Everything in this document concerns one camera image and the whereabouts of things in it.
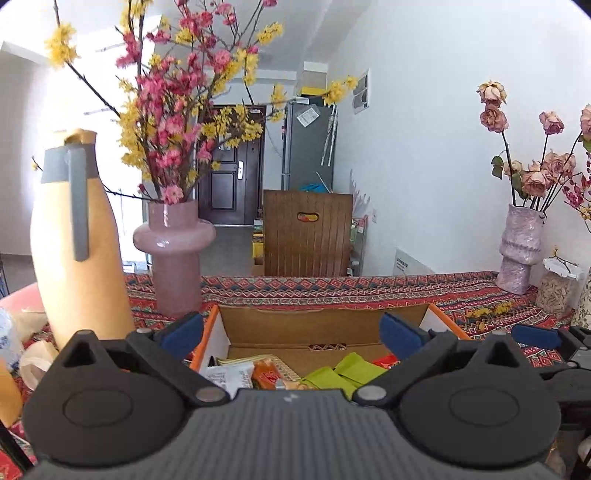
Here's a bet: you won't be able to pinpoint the red anime snack bag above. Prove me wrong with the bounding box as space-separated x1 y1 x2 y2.
373 354 400 370

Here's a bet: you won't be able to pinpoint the green snack packet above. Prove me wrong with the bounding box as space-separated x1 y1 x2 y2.
301 367 356 399
334 353 387 388

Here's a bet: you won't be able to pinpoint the oat crisp snack packet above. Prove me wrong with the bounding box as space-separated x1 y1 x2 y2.
200 361 254 398

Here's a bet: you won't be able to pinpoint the orange striped snack bar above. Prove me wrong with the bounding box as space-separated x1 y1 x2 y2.
216 354 301 390

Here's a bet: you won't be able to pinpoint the fallen yellow petals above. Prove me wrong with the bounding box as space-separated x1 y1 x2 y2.
465 301 514 332

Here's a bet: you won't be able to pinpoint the patterned red tablecloth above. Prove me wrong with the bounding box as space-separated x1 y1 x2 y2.
0 270 591 480

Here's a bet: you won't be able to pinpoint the floral white vase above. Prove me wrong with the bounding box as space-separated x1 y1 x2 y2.
571 274 591 330

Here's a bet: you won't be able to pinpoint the red cardboard snack box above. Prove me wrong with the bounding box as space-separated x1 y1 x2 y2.
190 304 469 379

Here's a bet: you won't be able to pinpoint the pink glass vase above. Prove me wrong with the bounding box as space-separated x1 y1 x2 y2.
133 200 216 317

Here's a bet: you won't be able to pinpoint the yellow thermos jug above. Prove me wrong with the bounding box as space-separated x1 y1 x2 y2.
30 129 134 349

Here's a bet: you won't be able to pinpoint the crumpled paper cup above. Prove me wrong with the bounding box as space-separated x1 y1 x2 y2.
19 341 58 391

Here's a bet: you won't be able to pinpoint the textured pink vase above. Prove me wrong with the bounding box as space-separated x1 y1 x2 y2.
496 205 545 295

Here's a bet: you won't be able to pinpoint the wooden chair back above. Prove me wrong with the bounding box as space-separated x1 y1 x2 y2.
263 190 353 277

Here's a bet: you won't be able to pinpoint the dark entrance door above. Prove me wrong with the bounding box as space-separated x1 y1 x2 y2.
197 125 266 226

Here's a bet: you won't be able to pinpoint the yellow ceramic mug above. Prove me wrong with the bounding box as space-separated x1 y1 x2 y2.
0 361 23 427

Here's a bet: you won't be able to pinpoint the dried pink roses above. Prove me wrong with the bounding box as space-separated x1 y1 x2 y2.
476 80 590 220

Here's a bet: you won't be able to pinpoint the grey refrigerator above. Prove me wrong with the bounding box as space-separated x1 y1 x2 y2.
281 100 338 193

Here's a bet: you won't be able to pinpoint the red yellow blossom branches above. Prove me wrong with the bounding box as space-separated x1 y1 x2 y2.
31 0 361 206

